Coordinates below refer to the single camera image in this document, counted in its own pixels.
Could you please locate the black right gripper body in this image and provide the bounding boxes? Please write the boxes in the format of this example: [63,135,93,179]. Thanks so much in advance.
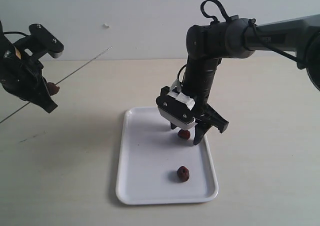
[160,86,229,133]

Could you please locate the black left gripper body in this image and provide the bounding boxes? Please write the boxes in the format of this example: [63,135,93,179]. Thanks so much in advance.
[0,23,47,104]

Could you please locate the thin metal skewer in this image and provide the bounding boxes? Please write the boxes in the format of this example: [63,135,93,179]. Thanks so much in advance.
[0,46,113,124]

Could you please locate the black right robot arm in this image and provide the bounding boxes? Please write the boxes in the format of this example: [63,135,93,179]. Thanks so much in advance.
[156,15,320,145]

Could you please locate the white rectangular plastic tray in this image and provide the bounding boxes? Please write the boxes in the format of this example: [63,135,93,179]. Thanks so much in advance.
[115,107,219,205]

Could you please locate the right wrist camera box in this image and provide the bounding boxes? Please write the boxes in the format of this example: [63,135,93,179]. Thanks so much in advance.
[155,91,197,130]

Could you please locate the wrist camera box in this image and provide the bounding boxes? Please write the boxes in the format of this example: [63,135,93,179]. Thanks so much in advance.
[155,91,197,130]
[28,23,64,59]

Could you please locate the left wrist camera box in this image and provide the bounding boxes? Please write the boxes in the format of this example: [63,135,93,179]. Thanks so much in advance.
[28,23,64,59]

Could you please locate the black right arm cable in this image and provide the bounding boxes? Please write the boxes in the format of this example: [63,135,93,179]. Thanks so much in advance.
[176,0,301,84]

